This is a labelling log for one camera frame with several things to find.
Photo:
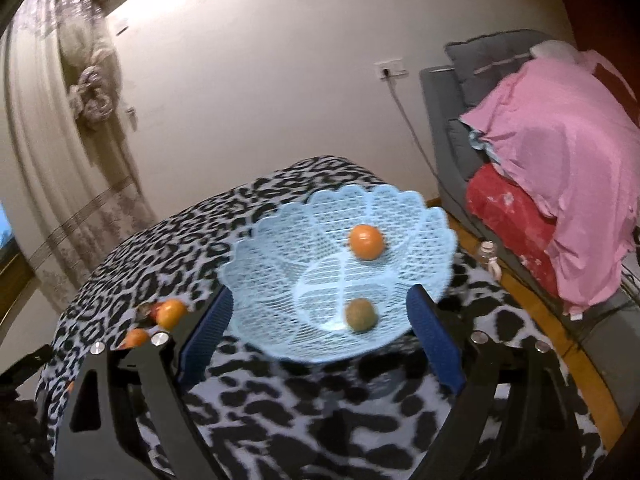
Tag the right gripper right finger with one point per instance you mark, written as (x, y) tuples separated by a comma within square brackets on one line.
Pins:
[(538, 437)]

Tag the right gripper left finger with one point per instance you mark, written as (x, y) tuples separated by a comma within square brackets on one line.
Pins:
[(99, 438)]

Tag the yellow orange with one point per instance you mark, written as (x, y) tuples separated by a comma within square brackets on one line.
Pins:
[(135, 338)]

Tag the large orange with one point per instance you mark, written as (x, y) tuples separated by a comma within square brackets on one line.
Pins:
[(169, 313)]

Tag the grey sofa bed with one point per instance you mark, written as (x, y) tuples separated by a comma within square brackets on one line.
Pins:
[(609, 331)]

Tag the tan round fruit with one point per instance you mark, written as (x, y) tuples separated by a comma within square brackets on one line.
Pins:
[(360, 315)]

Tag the red patterned quilt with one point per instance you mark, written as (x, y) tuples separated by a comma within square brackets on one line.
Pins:
[(513, 216)]

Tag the orange in basket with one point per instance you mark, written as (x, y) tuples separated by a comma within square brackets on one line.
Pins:
[(366, 242)]

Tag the light blue lattice basket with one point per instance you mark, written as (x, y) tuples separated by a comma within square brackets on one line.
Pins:
[(293, 276)]

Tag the beige patterned curtain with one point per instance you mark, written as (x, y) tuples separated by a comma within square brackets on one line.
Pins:
[(68, 181)]

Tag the pink blanket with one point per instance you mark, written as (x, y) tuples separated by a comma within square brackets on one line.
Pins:
[(567, 133)]

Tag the grey striped cushion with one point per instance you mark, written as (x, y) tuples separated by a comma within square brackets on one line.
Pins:
[(482, 62)]

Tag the white pillow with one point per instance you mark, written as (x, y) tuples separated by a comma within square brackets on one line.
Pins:
[(556, 49)]

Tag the window with wooden frame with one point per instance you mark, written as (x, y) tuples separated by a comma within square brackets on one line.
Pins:
[(15, 271)]

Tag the white wall socket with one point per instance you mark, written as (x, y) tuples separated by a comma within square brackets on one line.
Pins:
[(390, 69)]

